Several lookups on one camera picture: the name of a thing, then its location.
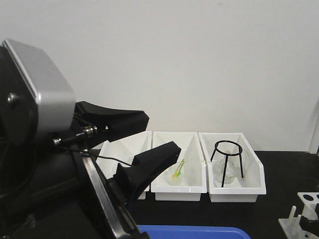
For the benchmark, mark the white storage bin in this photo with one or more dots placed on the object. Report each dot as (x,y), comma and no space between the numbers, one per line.
(242,190)
(197,169)
(123,149)

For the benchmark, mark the yellow green droppers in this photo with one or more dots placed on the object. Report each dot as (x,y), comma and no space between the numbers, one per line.
(178,169)

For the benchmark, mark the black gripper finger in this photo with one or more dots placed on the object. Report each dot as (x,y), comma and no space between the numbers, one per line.
(145,168)

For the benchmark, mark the middle white storage bin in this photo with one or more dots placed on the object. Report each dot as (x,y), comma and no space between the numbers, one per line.
(197,169)

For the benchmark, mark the left white storage bin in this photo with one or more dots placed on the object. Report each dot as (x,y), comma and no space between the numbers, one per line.
(123,149)

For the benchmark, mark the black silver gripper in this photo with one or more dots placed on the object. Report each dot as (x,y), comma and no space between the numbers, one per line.
(45,138)

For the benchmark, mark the glass beaker in middle bin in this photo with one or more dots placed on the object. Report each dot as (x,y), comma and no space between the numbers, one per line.
(182,179)

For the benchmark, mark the black wire tripod stand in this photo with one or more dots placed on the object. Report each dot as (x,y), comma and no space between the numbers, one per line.
(222,145)

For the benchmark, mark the blue plastic tray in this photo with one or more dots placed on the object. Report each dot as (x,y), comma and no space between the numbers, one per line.
(193,232)

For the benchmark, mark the white test tube rack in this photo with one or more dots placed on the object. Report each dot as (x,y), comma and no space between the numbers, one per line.
(305,225)

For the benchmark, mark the right white storage bin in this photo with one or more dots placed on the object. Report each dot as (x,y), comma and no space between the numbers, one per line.
(242,190)

